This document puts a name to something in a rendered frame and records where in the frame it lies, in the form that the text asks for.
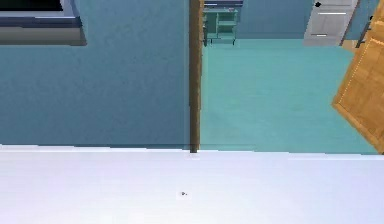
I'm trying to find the teal shelf unit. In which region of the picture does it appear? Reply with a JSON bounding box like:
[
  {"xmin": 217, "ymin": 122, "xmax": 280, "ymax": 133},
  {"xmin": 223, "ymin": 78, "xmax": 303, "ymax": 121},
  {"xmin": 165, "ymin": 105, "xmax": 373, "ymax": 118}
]
[{"xmin": 201, "ymin": 7, "xmax": 240, "ymax": 46}]

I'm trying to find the orange wooden room door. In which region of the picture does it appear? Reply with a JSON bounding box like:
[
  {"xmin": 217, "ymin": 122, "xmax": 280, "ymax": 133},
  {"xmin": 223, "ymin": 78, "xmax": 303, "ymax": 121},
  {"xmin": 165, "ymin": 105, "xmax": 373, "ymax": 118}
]
[{"xmin": 331, "ymin": 0, "xmax": 384, "ymax": 155}]

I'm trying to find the brown wooden door frame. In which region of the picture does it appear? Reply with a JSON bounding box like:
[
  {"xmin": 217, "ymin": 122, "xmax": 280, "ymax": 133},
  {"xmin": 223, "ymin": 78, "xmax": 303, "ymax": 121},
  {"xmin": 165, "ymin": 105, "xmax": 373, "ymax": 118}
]
[{"xmin": 188, "ymin": 0, "xmax": 206, "ymax": 154}]

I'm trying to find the black door handle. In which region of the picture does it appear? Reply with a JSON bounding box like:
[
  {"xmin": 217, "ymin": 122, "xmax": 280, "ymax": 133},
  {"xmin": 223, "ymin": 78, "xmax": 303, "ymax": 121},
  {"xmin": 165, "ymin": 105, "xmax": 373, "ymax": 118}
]
[{"xmin": 354, "ymin": 14, "xmax": 375, "ymax": 50}]

